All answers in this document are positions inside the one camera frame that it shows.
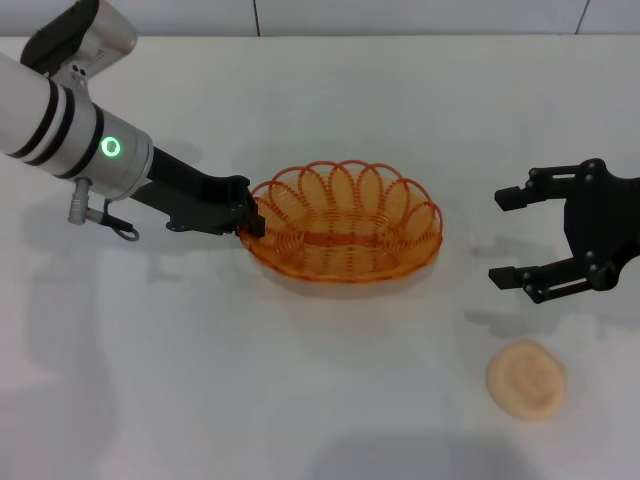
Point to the orange woven plastic basket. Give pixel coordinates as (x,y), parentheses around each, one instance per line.
(345,250)

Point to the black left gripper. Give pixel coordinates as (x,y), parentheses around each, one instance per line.
(200,200)

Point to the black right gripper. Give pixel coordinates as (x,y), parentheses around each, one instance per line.
(605,220)

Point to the pale round bread bun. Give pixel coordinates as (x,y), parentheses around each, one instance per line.
(527,380)

